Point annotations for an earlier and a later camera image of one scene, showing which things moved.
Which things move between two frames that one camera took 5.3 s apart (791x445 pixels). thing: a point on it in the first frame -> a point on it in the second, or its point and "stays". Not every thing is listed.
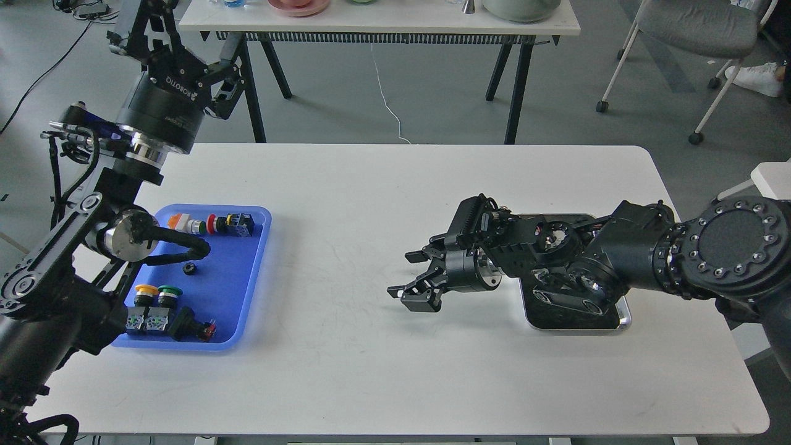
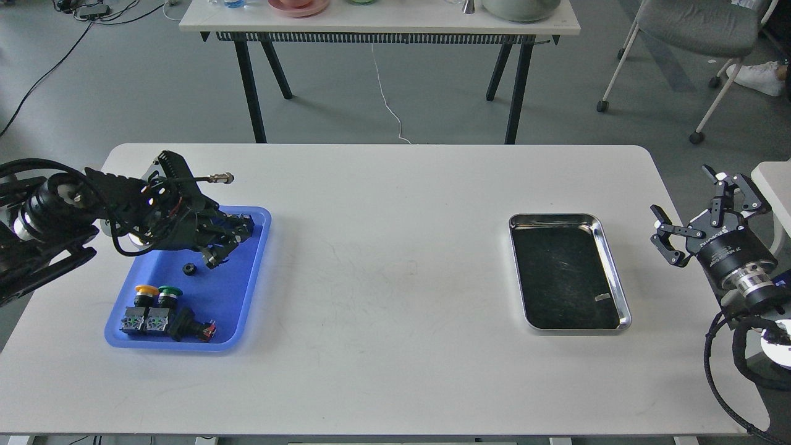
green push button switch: x=158 y=318 stays
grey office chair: x=728 y=29 stays
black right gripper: x=466 y=271 -> x=727 y=248
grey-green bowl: x=525 y=12 stays
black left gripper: x=165 y=106 -> x=188 y=225
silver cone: x=469 y=7 stays
